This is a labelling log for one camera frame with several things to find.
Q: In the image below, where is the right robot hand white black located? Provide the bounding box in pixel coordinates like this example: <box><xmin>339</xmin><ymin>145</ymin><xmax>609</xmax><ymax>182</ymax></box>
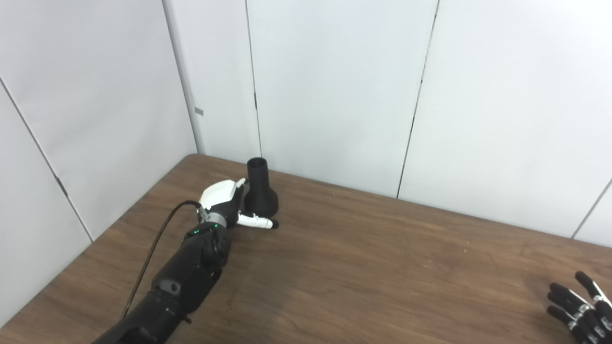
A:
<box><xmin>546</xmin><ymin>271</ymin><xmax>612</xmax><ymax>344</ymax></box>

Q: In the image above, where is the white wall corner post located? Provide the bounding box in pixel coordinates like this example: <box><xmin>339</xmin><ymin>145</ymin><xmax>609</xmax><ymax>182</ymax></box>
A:
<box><xmin>162</xmin><ymin>0</ymin><xmax>207</xmax><ymax>154</ymax></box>

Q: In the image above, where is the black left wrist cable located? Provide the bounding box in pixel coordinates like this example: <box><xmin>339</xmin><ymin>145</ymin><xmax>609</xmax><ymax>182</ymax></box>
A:
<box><xmin>120</xmin><ymin>201</ymin><xmax>211</xmax><ymax>321</ymax></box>

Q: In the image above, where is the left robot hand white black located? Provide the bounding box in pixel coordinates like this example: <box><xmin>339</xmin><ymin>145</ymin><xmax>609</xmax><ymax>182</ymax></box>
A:
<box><xmin>198</xmin><ymin>178</ymin><xmax>280</xmax><ymax>231</ymax></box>

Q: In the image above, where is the black flared nozzle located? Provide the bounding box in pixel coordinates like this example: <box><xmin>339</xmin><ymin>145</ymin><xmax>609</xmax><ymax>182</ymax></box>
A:
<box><xmin>244</xmin><ymin>157</ymin><xmax>280</xmax><ymax>216</ymax></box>

